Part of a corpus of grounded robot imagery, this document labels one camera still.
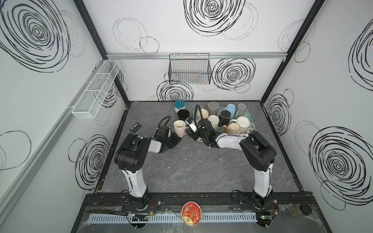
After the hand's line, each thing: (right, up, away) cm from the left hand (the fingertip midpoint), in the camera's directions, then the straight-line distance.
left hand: (183, 137), depth 97 cm
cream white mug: (+22, +12, +2) cm, 25 cm away
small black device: (-34, +7, +5) cm, 35 cm away
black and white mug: (-1, +16, +2) cm, 16 cm away
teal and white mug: (-3, +23, +11) cm, 26 cm away
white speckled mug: (+41, +10, -1) cm, 42 cm away
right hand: (+3, +7, -3) cm, 9 cm away
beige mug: (+15, +16, +3) cm, 22 cm away
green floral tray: (+29, +12, +3) cm, 31 cm away
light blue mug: (+35, +21, +7) cm, 41 cm away
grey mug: (+21, +21, +5) cm, 30 cm away
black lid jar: (+54, -27, -33) cm, 69 cm away
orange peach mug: (+32, +7, -4) cm, 33 cm away
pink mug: (-2, +7, -6) cm, 9 cm away
